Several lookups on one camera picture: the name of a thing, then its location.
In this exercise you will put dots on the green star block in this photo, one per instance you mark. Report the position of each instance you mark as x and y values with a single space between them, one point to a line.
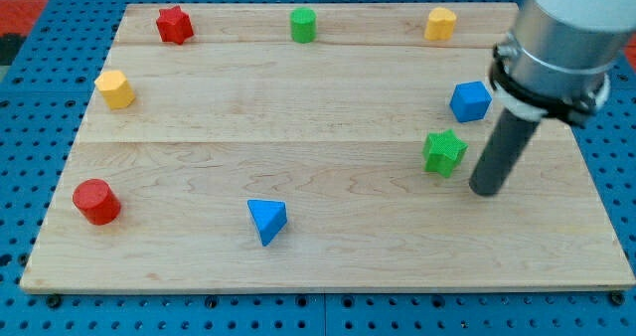
442 152

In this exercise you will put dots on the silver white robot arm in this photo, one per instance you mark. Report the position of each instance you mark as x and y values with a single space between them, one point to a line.
555 59

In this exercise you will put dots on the red star block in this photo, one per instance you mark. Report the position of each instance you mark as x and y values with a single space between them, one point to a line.
174 25

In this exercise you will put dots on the light wooden board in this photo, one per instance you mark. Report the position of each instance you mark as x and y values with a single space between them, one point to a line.
335 130

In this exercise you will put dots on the blue triangle block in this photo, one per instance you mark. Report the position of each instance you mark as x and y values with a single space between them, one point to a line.
269 218

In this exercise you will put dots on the green cylinder block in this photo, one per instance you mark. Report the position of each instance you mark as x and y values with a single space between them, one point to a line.
303 25

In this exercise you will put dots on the blue cube block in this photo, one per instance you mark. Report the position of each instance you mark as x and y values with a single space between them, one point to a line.
470 101

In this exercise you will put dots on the yellow heart block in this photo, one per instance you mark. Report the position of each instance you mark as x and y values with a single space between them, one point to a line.
440 24

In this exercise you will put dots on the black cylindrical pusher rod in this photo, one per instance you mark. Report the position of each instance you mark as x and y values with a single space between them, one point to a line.
505 146

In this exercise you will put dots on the yellow hexagon block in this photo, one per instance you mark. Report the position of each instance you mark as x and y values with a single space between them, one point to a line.
115 89

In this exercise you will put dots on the red cylinder block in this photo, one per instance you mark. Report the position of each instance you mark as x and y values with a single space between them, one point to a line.
96 202

